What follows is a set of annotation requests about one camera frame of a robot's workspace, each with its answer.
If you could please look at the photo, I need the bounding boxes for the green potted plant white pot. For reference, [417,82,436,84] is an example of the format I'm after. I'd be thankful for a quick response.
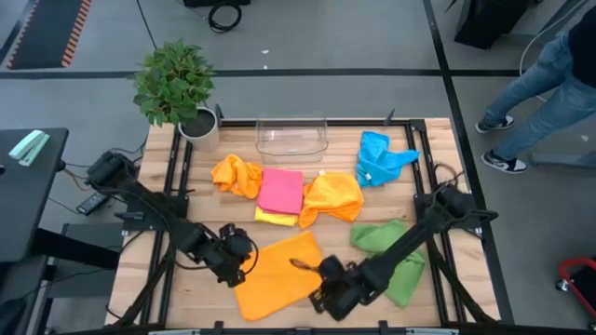
[132,37,221,154]

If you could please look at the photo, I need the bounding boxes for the coiled black floor cable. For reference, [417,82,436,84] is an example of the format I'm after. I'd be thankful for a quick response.
[208,1,243,34]

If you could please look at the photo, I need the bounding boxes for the black cabinet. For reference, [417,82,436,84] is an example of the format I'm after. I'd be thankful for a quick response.
[454,0,532,50]

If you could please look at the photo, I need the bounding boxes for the person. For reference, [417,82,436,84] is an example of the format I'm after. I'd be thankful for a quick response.
[474,0,596,174]

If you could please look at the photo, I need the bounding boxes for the orange microfiber towel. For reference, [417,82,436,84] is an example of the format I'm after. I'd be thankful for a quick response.
[234,231,325,322]
[210,154,264,200]
[298,170,366,231]

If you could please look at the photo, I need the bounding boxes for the yellow microfiber towel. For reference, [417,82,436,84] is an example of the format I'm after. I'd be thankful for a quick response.
[253,206,299,228]

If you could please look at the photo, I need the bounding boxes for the green microfiber towel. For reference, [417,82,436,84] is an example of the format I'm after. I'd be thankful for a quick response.
[349,219,427,308]

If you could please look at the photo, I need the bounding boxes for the clear plastic bin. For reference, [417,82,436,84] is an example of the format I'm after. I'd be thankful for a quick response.
[255,114,330,165]

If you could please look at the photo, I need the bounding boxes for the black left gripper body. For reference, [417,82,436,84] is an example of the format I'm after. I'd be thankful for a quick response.
[202,222,260,276]

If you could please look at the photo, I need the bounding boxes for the blue microfiber towel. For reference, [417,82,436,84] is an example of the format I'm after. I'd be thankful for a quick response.
[356,130,421,189]

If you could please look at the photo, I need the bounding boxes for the red cart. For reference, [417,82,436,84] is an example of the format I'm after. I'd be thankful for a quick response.
[556,257,596,320]

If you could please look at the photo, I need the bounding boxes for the grey metal table foot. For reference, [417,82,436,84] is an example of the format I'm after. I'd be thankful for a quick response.
[528,151,596,169]

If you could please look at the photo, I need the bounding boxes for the black orange-edged floor mat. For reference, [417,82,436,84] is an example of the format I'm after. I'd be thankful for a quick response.
[7,0,93,70]

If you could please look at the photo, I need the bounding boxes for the pink microfiber towel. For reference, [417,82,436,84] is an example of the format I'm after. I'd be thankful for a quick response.
[256,167,305,216]

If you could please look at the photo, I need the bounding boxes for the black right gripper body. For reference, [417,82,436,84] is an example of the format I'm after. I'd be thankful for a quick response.
[318,254,373,322]

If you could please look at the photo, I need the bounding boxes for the mint green stapler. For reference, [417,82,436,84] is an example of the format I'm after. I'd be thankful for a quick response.
[7,128,51,168]

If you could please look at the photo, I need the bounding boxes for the black desk base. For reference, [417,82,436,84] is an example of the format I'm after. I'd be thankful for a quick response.
[32,221,126,299]

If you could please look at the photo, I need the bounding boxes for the black side desk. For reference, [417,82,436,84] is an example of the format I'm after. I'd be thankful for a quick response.
[0,127,70,264]

